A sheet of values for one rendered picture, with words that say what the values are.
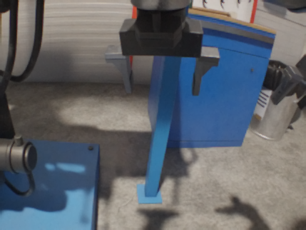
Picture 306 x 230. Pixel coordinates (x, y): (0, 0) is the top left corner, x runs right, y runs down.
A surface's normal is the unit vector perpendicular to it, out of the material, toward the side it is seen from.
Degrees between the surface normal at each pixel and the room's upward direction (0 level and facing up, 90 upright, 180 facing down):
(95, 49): 90
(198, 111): 90
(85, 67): 90
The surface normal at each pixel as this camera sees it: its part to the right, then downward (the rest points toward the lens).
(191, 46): -0.09, 0.79
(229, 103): 0.11, 0.50
